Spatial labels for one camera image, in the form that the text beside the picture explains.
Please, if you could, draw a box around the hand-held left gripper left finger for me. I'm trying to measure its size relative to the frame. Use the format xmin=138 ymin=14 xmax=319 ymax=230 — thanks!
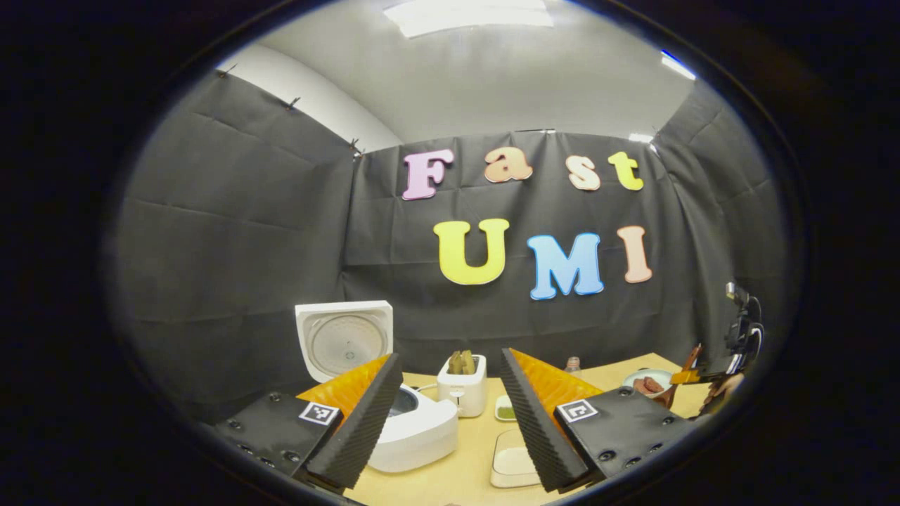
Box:
xmin=211 ymin=353 xmax=405 ymax=491

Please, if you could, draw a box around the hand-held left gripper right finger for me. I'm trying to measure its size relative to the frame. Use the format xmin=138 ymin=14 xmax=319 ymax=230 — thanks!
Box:
xmin=499 ymin=348 xmax=711 ymax=493

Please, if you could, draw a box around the brown wooden spoon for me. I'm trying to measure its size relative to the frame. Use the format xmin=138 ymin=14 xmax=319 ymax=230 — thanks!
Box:
xmin=654 ymin=343 xmax=704 ymax=410

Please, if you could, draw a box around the white rice cooker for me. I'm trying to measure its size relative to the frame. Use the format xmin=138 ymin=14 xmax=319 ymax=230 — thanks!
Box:
xmin=295 ymin=301 xmax=459 ymax=473

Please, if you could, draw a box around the pale green plate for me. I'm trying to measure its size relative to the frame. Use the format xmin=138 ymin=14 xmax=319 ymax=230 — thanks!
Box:
xmin=622 ymin=369 xmax=674 ymax=398

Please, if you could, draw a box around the white rectangular tray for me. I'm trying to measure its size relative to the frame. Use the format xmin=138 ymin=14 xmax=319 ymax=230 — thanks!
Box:
xmin=490 ymin=429 xmax=544 ymax=488

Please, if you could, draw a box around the white toaster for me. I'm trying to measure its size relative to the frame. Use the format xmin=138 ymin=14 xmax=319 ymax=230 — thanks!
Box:
xmin=437 ymin=353 xmax=488 ymax=418

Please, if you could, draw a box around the black backdrop cloth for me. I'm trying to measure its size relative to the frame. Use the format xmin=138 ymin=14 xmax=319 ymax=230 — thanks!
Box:
xmin=105 ymin=70 xmax=792 ymax=422

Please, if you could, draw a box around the small ceiling light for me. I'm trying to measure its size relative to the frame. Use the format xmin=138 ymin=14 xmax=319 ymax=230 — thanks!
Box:
xmin=661 ymin=49 xmax=697 ymax=80

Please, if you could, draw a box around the long ceiling light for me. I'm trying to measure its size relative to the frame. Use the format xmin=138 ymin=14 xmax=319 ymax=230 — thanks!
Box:
xmin=383 ymin=0 xmax=556 ymax=39

